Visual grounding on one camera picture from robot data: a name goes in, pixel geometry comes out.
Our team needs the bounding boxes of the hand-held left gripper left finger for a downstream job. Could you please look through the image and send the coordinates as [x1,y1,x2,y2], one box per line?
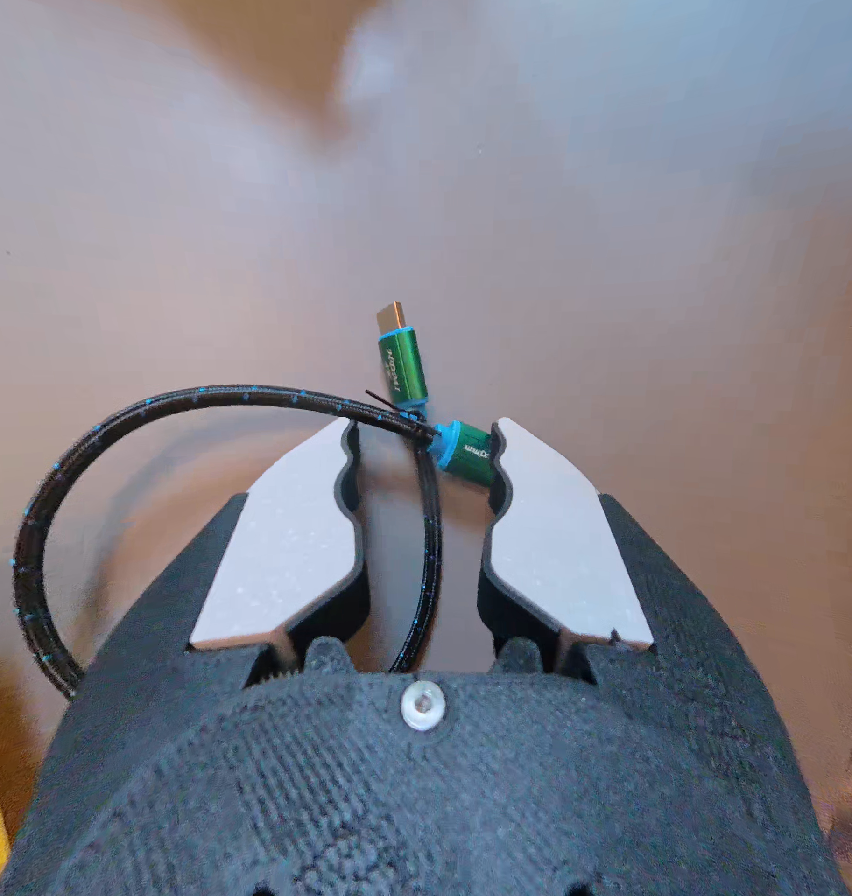
[188,416,371,656]

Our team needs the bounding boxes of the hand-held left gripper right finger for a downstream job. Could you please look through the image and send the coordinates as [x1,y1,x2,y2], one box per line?
[478,418,655,659]

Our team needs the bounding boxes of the black HDMI cable green plug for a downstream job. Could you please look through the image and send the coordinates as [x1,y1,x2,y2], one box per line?
[13,299,505,701]

